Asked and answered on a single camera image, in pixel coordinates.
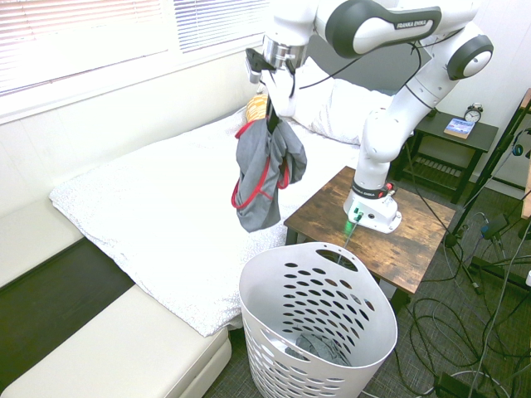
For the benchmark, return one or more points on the wide white window blind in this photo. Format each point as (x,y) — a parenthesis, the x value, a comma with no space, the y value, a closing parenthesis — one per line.
(83,37)

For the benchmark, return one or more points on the white circle-patterned bed cover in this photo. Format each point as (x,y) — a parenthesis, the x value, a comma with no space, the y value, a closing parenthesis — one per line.
(166,199)

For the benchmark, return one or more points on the narrow white window blind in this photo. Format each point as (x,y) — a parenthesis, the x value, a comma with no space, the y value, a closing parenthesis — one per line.
(220,22)

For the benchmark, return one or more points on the grey garment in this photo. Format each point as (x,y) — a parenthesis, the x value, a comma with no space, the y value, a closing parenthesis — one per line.
(319,349)

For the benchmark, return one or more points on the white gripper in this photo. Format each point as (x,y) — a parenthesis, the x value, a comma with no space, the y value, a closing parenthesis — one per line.
(284,93)

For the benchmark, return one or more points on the black power brick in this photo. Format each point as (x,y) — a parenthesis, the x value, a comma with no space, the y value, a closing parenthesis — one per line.
(458,385)

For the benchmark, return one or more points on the white pillow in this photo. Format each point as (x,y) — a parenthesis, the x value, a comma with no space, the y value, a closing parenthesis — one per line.
(352,108)

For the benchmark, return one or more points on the black alarm clock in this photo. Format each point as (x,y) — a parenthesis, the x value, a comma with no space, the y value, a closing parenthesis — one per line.
(473,114)

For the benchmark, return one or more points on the white perforated laundry basket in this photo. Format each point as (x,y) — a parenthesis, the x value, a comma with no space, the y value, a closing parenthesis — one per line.
(373,331)

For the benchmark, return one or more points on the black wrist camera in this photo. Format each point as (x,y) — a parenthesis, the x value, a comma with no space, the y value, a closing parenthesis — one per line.
(255,62)

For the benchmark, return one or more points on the black bench base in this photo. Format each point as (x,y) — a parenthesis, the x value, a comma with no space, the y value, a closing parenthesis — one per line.
(54,290)

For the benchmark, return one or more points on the blue-covered book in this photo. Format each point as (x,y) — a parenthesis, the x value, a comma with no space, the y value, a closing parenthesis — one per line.
(459,127)

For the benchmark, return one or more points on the small cream bench cushion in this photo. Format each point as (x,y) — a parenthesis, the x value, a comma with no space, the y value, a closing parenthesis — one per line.
(33,240)

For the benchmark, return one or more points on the black nightstand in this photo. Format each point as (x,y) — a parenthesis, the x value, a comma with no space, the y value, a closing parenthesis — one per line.
(481,134)

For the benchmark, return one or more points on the large cream bench cushion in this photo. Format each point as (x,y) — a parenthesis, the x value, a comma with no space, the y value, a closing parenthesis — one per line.
(116,348)

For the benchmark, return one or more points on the grey shirt with red trim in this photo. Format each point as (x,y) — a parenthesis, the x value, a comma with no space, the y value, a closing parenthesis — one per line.
(257,166)

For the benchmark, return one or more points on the black camera tripod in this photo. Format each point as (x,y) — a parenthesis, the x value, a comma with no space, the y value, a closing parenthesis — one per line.
(493,166)

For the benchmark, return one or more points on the dark headboard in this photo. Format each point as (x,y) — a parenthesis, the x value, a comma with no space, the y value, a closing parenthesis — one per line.
(373,71)

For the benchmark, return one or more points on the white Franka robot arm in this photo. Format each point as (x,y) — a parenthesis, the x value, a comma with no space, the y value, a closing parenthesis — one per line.
(373,137)

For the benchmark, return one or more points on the rustic wooden robot table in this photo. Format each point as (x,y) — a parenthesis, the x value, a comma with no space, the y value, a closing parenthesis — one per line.
(415,244)

